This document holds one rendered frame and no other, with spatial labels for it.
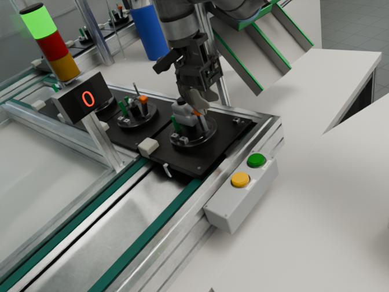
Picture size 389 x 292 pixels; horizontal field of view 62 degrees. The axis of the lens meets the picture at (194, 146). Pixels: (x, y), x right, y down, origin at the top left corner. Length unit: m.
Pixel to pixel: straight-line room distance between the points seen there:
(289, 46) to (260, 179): 0.54
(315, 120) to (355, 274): 0.50
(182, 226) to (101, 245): 0.22
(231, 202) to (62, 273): 0.42
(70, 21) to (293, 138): 3.14
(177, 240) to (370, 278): 0.38
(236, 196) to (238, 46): 0.50
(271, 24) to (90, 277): 0.92
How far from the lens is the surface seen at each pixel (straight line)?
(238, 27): 0.91
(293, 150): 0.98
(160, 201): 0.86
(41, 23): 0.76
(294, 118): 1.10
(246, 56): 1.04
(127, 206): 0.90
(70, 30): 3.85
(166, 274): 0.75
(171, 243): 0.71
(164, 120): 1.05
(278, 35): 1.17
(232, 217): 0.73
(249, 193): 0.75
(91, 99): 0.81
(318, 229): 0.80
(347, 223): 0.81
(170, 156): 0.89
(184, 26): 0.70
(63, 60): 0.78
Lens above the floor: 1.51
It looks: 37 degrees down
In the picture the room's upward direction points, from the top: 20 degrees counter-clockwise
